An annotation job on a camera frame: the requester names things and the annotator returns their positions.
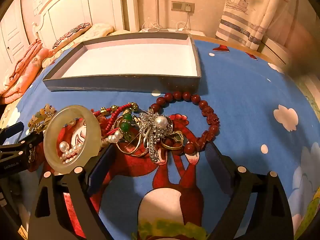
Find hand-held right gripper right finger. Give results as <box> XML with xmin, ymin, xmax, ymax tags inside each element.
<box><xmin>204</xmin><ymin>141</ymin><xmax>294</xmax><ymax>240</ymax></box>

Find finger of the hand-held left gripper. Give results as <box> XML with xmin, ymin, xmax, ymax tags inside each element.
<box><xmin>0</xmin><ymin>134</ymin><xmax>45</xmax><ymax>156</ymax></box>
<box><xmin>0</xmin><ymin>121</ymin><xmax>25</xmax><ymax>143</ymax></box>

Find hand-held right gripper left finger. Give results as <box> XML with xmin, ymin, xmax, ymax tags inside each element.
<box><xmin>28</xmin><ymin>144</ymin><xmax>118</xmax><ymax>240</ymax></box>

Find yellow stone bead bracelet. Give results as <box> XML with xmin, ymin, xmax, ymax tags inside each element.
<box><xmin>27</xmin><ymin>104</ymin><xmax>58</xmax><ymax>133</ymax></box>

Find pale green jade bangle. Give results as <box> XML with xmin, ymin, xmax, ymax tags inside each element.
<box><xmin>43</xmin><ymin>105</ymin><xmax>102</xmax><ymax>175</ymax></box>

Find gold ring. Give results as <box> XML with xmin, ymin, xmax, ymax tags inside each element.
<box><xmin>160</xmin><ymin>131</ymin><xmax>185</xmax><ymax>151</ymax></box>

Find red string bracelet gold bells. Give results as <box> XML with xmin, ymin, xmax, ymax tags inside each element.
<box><xmin>91</xmin><ymin>102</ymin><xmax>139</xmax><ymax>135</ymax></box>

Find silver rhinestone pearl brooch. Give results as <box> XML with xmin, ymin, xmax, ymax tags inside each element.
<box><xmin>136</xmin><ymin>107</ymin><xmax>174</xmax><ymax>164</ymax></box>

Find dark red bead bracelet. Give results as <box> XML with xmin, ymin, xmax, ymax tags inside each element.
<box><xmin>150</xmin><ymin>91</ymin><xmax>220</xmax><ymax>158</ymax></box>

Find grey cardboard box tray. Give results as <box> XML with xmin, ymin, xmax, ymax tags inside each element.
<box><xmin>42</xmin><ymin>32</ymin><xmax>202</xmax><ymax>92</ymax></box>

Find thin gold bangle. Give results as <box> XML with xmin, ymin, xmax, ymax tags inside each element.
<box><xmin>116</xmin><ymin>130</ymin><xmax>150</xmax><ymax>157</ymax></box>

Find folded pink quilt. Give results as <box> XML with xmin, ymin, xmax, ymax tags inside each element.
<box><xmin>0</xmin><ymin>39</ymin><xmax>54</xmax><ymax>105</ymax></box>

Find blue cartoon printed cloth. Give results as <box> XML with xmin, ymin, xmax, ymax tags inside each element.
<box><xmin>0</xmin><ymin>36</ymin><xmax>320</xmax><ymax>240</ymax></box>

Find white wardrobe door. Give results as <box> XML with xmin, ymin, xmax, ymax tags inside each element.
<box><xmin>0</xmin><ymin>0</ymin><xmax>30</xmax><ymax>63</ymax></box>

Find embroidered floral pillow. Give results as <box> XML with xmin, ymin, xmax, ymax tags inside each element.
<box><xmin>52</xmin><ymin>23</ymin><xmax>92</xmax><ymax>50</ymax></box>

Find cream floral quilted pillow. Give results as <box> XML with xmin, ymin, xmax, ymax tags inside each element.
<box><xmin>82</xmin><ymin>23</ymin><xmax>116</xmax><ymax>40</ymax></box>

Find white window ledge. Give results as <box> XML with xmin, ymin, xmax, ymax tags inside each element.
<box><xmin>260</xmin><ymin>37</ymin><xmax>293</xmax><ymax>65</ymax></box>

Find white wooden headboard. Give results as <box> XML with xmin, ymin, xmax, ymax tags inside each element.
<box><xmin>32</xmin><ymin>0</ymin><xmax>140</xmax><ymax>47</ymax></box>

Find white nightstand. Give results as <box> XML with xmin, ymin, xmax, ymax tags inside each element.
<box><xmin>139</xmin><ymin>27</ymin><xmax>206</xmax><ymax>37</ymax></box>

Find striped boat print curtain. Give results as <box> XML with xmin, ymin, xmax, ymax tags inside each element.
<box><xmin>215</xmin><ymin>0</ymin><xmax>300</xmax><ymax>51</ymax></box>

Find white lamp stand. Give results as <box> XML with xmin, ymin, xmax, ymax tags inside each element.
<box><xmin>154</xmin><ymin>0</ymin><xmax>168</xmax><ymax>30</ymax></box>

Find white pearl bracelet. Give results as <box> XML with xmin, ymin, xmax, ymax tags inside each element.
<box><xmin>59</xmin><ymin>120</ymin><xmax>124</xmax><ymax>164</ymax></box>

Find green bead bracelet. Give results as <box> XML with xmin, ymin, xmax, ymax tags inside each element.
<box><xmin>119</xmin><ymin>112</ymin><xmax>137</xmax><ymax>141</ymax></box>

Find white charger cable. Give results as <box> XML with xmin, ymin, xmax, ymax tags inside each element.
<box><xmin>175</xmin><ymin>11</ymin><xmax>191</xmax><ymax>30</ymax></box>

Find white coiled cable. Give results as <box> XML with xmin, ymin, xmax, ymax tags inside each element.
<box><xmin>141</xmin><ymin>17</ymin><xmax>161</xmax><ymax>32</ymax></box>

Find wall socket panel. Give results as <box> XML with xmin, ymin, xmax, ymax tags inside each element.
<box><xmin>171</xmin><ymin>1</ymin><xmax>195</xmax><ymax>12</ymax></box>

